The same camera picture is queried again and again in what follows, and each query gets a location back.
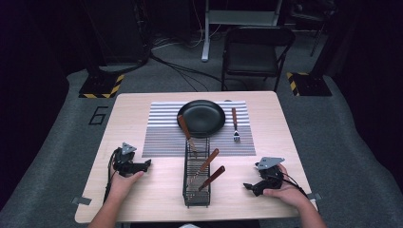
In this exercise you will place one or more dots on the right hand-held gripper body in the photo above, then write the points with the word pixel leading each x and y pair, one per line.
pixel 269 179

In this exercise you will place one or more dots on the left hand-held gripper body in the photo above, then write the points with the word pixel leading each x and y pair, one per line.
pixel 126 164

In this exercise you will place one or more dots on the person's left hand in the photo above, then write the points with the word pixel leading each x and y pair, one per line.
pixel 123 185

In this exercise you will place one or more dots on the person's right hand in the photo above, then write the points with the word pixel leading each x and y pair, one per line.
pixel 288 193

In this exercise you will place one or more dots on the grey striped placemat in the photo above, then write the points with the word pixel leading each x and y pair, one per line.
pixel 164 142

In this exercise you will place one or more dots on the grey tape piece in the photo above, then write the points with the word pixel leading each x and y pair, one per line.
pixel 81 200
pixel 314 196

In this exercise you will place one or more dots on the black round plate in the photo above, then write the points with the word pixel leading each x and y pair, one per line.
pixel 202 117

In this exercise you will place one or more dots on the person's light clothing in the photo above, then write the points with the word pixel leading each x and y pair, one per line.
pixel 189 225

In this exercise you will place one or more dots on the black base with hazard stripes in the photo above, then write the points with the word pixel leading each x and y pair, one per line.
pixel 312 85
pixel 98 85

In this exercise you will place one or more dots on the black folding chair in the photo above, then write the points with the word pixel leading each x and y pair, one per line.
pixel 253 57

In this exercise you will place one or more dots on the dark cabinet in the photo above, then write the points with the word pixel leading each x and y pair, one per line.
pixel 117 31

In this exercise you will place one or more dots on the white metal stand frame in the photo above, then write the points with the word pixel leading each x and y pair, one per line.
pixel 207 34

